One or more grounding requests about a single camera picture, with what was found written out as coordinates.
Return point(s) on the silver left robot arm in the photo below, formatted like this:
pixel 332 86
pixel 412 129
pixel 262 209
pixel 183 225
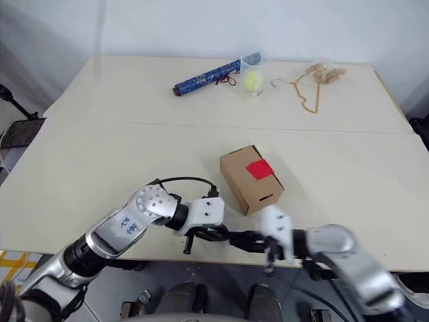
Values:
pixel 110 231

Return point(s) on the dark rounded shape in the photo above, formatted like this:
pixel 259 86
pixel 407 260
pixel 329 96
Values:
pixel 264 300
pixel 181 298

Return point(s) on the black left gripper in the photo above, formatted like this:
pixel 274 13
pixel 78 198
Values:
pixel 204 233

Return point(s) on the dark square base plate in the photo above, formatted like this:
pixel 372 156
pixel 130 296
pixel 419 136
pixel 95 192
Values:
pixel 20 132

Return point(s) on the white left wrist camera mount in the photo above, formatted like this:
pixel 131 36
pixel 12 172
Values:
pixel 207 211

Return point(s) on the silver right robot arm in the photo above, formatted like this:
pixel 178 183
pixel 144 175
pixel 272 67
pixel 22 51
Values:
pixel 335 241

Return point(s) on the yellow-green tennis ball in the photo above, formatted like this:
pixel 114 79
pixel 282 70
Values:
pixel 253 81

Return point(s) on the clear plastic bag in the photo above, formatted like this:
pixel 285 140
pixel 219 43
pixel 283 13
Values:
pixel 323 65

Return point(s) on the metal floor bracket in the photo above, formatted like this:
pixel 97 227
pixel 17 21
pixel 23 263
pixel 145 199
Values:
pixel 144 296
pixel 320 315

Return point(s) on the blue patterned paper roll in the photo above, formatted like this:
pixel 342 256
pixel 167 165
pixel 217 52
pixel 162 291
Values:
pixel 201 80

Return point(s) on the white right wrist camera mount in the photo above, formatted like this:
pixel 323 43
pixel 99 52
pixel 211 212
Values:
pixel 276 224

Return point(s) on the wooden clothes hanger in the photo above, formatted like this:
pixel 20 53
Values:
pixel 296 84

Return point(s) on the black stand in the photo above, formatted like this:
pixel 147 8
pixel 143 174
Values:
pixel 16 105

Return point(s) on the red tape patch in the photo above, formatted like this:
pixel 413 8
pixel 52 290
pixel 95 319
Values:
pixel 259 169

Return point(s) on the clear plastic cup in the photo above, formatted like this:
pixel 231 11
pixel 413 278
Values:
pixel 254 67

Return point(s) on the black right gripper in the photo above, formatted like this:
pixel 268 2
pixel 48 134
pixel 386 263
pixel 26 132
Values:
pixel 275 248

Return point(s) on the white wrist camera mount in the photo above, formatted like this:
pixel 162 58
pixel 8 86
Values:
pixel 207 211
pixel 276 224

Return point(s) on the brown cardboard box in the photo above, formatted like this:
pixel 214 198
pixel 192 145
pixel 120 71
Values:
pixel 241 182

